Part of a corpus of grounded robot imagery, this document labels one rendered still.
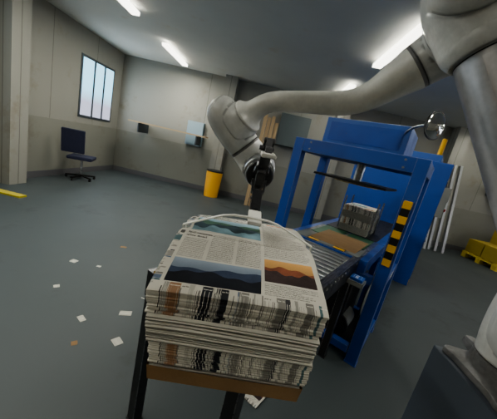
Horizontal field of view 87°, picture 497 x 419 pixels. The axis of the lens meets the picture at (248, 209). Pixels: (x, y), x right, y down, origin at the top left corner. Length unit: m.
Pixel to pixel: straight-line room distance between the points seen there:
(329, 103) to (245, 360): 0.61
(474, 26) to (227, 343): 0.60
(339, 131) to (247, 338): 1.93
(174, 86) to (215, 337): 7.34
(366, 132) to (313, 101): 1.45
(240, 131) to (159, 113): 6.92
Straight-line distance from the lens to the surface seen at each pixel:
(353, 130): 2.20
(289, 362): 0.52
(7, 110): 5.46
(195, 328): 0.47
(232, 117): 0.79
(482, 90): 0.55
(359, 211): 2.78
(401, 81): 0.74
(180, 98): 7.53
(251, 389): 0.59
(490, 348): 0.80
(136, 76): 8.05
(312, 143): 2.17
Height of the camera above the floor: 1.37
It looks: 13 degrees down
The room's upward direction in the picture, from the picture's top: 13 degrees clockwise
